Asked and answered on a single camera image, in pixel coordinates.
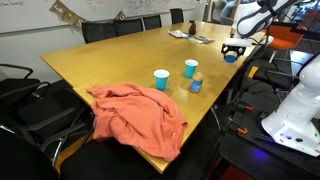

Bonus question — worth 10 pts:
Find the dark robot mounting plate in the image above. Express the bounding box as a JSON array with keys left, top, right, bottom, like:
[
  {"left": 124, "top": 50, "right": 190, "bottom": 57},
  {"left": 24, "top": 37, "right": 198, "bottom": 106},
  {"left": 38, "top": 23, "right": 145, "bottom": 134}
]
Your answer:
[{"left": 218, "top": 109, "right": 320, "bottom": 180}]

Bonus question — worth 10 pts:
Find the black mesh office chair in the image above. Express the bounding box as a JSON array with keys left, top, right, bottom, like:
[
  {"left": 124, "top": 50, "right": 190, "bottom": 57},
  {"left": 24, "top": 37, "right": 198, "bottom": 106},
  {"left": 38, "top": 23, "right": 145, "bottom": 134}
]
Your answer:
[
  {"left": 113, "top": 17, "right": 145, "bottom": 37},
  {"left": 0, "top": 79, "right": 98, "bottom": 168},
  {"left": 169, "top": 7, "right": 185, "bottom": 25},
  {"left": 142, "top": 14, "right": 163, "bottom": 31},
  {"left": 0, "top": 63, "right": 52, "bottom": 101},
  {"left": 0, "top": 127, "right": 60, "bottom": 180},
  {"left": 81, "top": 21, "right": 118, "bottom": 45}
]

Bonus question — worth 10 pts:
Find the grey armchair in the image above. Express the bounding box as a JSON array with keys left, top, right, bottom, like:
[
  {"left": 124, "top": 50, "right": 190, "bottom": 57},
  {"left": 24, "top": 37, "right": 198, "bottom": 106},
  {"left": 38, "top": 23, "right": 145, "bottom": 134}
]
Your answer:
[{"left": 210, "top": 0, "right": 236, "bottom": 26}]

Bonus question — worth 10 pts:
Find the blue jar lid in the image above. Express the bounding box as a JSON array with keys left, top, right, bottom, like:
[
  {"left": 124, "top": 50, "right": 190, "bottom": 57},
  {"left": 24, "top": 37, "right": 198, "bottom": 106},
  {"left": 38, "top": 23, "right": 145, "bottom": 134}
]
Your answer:
[{"left": 224, "top": 54, "right": 238, "bottom": 64}]

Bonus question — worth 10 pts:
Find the printed magazine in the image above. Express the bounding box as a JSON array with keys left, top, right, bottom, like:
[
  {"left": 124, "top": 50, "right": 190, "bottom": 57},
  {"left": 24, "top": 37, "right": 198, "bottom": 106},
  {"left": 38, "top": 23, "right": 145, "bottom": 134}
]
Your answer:
[
  {"left": 187, "top": 34, "right": 216, "bottom": 45},
  {"left": 167, "top": 29, "right": 191, "bottom": 40}
]

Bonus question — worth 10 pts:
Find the orange cloth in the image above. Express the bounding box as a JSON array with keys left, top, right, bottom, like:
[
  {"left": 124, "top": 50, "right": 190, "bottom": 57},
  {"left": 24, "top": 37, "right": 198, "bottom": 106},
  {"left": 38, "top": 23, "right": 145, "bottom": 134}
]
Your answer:
[{"left": 86, "top": 83, "right": 188, "bottom": 163}]

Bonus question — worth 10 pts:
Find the yellow flat object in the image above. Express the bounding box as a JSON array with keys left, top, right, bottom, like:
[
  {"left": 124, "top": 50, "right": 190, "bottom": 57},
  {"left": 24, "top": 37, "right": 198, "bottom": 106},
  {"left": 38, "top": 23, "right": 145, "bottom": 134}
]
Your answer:
[{"left": 247, "top": 65, "right": 260, "bottom": 80}]

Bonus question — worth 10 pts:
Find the blue plastic cup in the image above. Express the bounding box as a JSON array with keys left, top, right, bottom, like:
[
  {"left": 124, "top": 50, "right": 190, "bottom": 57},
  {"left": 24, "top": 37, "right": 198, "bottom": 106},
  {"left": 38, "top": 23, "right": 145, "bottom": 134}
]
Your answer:
[
  {"left": 184, "top": 59, "right": 199, "bottom": 80},
  {"left": 153, "top": 69, "right": 171, "bottom": 92}
]

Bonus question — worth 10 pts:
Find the brown bottle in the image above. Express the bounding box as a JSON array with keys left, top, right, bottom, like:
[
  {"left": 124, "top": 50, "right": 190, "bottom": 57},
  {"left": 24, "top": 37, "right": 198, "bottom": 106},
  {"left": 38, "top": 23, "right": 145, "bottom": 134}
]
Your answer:
[{"left": 188, "top": 19, "right": 198, "bottom": 36}]

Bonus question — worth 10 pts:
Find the orange chair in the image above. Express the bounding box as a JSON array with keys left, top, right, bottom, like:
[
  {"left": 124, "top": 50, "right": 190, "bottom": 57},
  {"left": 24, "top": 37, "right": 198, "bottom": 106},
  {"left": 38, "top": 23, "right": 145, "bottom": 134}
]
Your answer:
[{"left": 265, "top": 22, "right": 303, "bottom": 52}]

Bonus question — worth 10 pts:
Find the long wall whiteboard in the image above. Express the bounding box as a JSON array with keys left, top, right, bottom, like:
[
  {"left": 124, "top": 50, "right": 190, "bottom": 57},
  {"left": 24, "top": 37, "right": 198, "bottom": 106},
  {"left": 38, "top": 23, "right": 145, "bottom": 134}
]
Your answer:
[{"left": 0, "top": 0, "right": 201, "bottom": 35}]

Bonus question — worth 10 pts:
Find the paper pennant banner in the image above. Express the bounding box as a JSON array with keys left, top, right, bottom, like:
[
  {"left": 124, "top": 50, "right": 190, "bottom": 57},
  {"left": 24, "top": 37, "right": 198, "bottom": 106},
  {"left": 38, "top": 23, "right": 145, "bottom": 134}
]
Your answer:
[{"left": 49, "top": 0, "right": 128, "bottom": 28}]

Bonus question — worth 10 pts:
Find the orange black clamp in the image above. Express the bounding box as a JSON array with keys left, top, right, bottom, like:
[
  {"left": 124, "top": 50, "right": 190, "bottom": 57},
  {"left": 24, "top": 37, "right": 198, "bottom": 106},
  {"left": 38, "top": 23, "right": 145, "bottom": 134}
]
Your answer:
[
  {"left": 229, "top": 124, "right": 250, "bottom": 136},
  {"left": 232, "top": 100, "right": 255, "bottom": 113}
]

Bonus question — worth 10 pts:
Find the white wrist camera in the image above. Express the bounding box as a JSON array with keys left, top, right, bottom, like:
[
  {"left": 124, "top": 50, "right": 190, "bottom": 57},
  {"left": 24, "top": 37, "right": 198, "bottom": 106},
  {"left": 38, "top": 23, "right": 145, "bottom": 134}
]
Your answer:
[{"left": 225, "top": 37, "right": 254, "bottom": 48}]

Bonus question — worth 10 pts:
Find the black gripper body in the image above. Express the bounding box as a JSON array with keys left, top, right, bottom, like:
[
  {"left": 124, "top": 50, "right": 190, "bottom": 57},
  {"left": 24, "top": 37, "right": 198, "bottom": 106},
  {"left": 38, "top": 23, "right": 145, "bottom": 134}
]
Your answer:
[{"left": 221, "top": 43, "right": 248, "bottom": 57}]

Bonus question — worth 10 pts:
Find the peanut butter jar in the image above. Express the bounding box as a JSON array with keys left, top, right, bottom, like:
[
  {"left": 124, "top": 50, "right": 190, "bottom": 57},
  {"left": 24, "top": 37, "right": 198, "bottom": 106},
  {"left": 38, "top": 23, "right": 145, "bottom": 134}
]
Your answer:
[{"left": 190, "top": 71, "right": 205, "bottom": 94}]

